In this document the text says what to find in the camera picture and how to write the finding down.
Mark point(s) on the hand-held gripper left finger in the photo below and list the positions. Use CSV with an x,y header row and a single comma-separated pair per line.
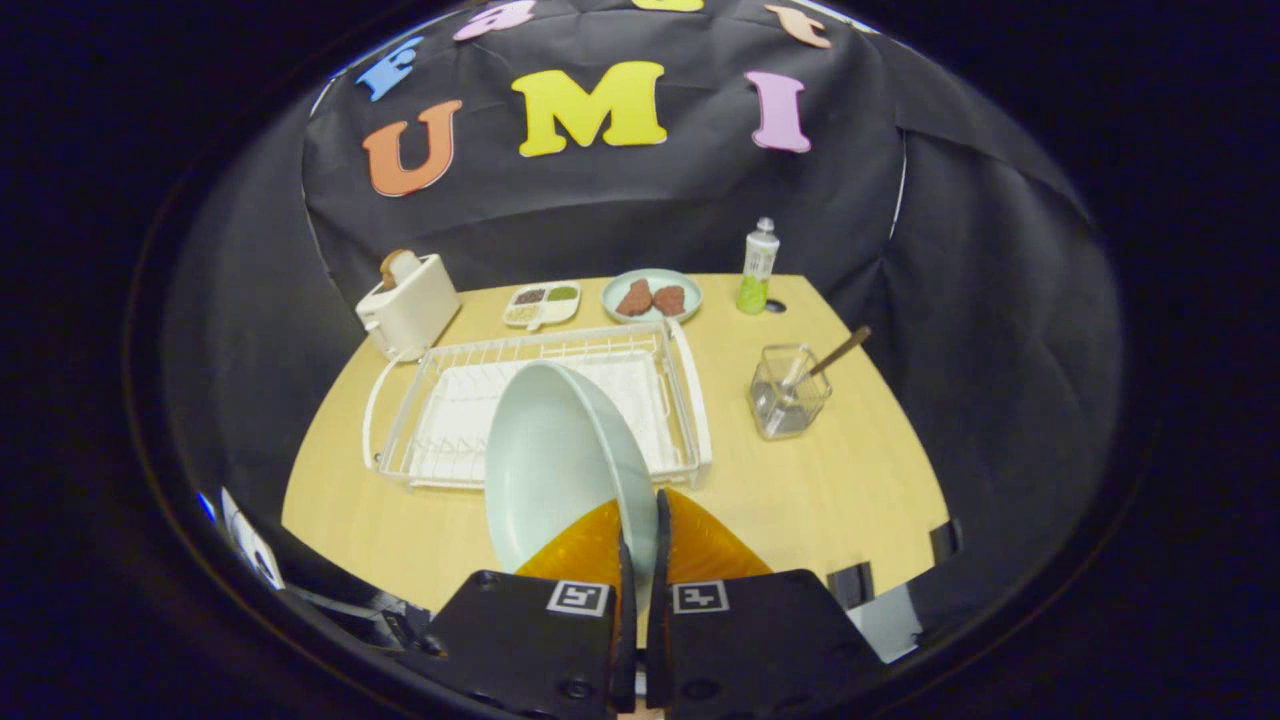
x,y
626,620

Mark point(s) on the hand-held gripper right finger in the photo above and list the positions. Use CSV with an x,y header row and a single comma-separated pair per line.
x,y
658,620

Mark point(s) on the pale green plate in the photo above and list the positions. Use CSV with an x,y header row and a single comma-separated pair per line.
x,y
560,460

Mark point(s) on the clear square basket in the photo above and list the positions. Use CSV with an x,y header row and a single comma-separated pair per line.
x,y
775,405

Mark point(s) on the small plate with meat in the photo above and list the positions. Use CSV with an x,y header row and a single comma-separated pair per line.
x,y
693,297

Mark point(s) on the white drip tray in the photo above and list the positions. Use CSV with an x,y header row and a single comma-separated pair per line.
x,y
460,420

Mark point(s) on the brown meat piece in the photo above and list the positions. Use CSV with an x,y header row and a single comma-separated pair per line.
x,y
634,298
669,300

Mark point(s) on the white divided sauce tray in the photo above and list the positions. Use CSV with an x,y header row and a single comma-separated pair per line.
x,y
520,313

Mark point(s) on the green drink bottle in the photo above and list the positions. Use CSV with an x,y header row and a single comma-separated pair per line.
x,y
757,265

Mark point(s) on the white toaster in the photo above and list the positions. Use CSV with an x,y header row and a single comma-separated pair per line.
x,y
415,305

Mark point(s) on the black backdrop cloth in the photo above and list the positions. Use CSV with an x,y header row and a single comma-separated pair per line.
x,y
620,210

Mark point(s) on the toasted bread slice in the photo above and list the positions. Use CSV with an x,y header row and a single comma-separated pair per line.
x,y
400,268

